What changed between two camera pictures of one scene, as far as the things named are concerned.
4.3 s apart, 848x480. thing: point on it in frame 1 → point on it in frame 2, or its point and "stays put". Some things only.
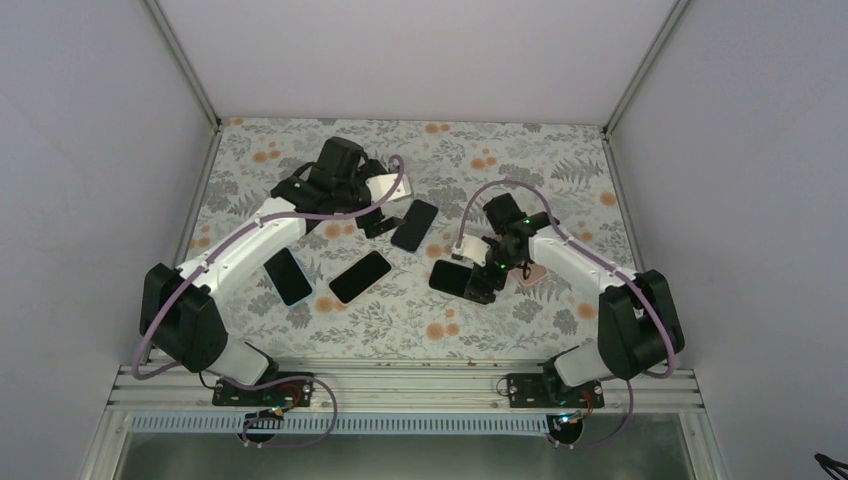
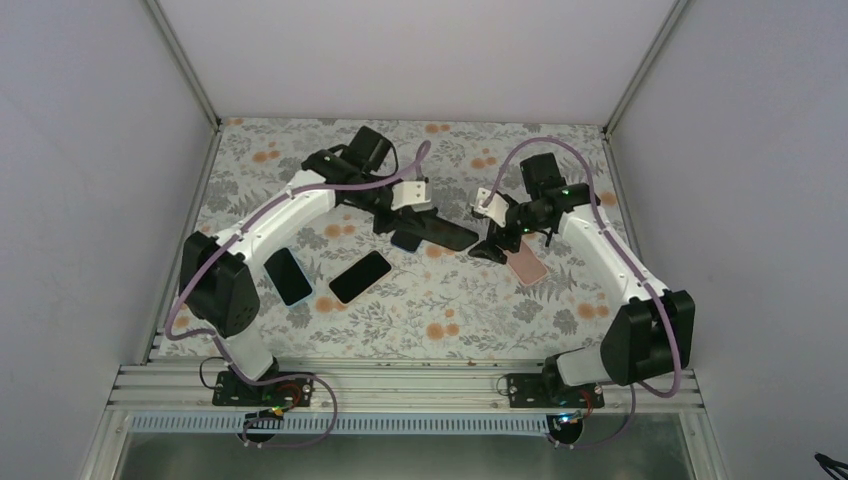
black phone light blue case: (288, 279) stays put
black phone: (449, 277) → (446, 234)
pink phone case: (536, 272) stays put
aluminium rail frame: (360, 389) stays put
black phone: (359, 276) stays put
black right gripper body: (498, 279) → (514, 242)
